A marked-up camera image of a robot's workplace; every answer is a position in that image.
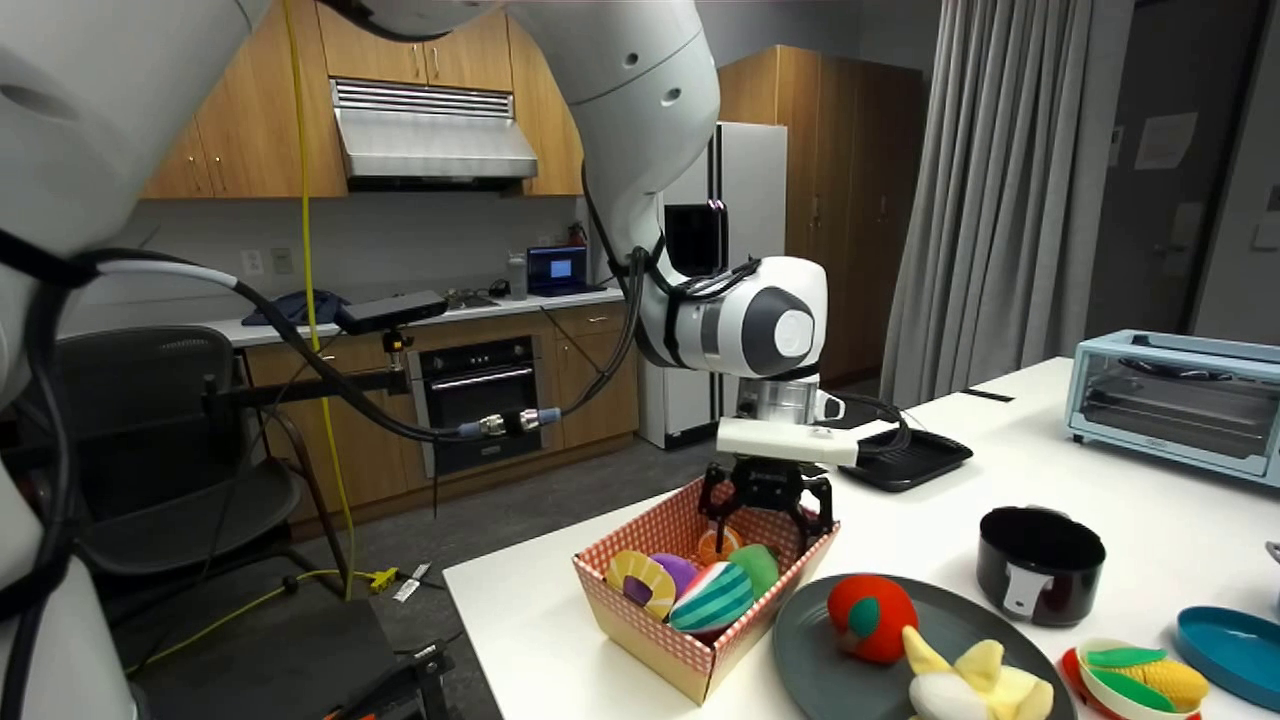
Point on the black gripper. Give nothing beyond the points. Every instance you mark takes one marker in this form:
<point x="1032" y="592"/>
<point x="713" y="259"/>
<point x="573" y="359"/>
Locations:
<point x="783" y="487"/>

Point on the orange plush toy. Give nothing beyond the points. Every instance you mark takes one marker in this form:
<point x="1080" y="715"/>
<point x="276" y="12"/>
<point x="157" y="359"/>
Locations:
<point x="869" y="618"/>

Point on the banana plush toy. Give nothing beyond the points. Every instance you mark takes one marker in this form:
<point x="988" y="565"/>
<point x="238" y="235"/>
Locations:
<point x="974" y="685"/>

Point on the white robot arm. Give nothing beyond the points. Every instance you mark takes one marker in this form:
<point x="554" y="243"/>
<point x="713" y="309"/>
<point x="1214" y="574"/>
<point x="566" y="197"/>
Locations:
<point x="642" y="89"/>

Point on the watermelon slice plush toy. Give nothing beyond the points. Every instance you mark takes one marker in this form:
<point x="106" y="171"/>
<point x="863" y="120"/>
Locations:
<point x="716" y="602"/>

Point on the purple eggplant plush toy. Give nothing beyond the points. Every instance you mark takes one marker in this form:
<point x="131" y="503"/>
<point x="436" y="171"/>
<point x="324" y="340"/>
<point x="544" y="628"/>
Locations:
<point x="680" y="570"/>

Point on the dark grey round plate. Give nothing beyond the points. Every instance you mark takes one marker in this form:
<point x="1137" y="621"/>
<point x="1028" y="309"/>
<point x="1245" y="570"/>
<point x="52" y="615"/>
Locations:
<point x="829" y="685"/>

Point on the corn plush in bowl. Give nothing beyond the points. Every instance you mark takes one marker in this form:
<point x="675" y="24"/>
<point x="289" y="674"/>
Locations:
<point x="1124" y="681"/>

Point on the red checkered cardboard basket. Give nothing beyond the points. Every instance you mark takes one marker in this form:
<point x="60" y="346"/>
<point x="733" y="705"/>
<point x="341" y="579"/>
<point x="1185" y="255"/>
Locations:
<point x="694" y="667"/>

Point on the black square baking tray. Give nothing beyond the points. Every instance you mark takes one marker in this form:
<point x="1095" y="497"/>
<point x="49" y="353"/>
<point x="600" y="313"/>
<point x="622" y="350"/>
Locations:
<point x="904" y="456"/>

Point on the white refrigerator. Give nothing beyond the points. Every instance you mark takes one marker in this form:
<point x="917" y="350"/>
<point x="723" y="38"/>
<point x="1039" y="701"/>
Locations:
<point x="747" y="167"/>

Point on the black cooking pot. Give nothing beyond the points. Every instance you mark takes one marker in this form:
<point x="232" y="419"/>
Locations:
<point x="1039" y="565"/>

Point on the small blue screen device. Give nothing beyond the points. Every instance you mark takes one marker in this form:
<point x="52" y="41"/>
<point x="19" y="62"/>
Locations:
<point x="556" y="269"/>

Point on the black built-in oven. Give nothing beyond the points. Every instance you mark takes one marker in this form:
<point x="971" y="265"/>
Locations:
<point x="475" y="381"/>

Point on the grey curtain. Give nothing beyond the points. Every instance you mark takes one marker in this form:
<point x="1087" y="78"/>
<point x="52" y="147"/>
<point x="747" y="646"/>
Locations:
<point x="1009" y="190"/>

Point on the light blue toaster oven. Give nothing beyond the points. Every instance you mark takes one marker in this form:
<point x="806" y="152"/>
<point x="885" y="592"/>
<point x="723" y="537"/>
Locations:
<point x="1181" y="398"/>

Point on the silver range hood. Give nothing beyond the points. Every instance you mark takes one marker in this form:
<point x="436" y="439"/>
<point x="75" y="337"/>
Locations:
<point x="431" y="133"/>

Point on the black office chair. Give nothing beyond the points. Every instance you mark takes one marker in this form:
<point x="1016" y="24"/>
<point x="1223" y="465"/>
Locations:
<point x="169" y="480"/>

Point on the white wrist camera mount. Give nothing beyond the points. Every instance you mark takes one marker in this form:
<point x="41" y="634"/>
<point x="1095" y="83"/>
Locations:
<point x="797" y="422"/>

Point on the yellow donut ring plush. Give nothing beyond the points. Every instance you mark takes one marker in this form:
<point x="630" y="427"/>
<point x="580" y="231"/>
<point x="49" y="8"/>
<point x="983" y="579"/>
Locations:
<point x="642" y="580"/>

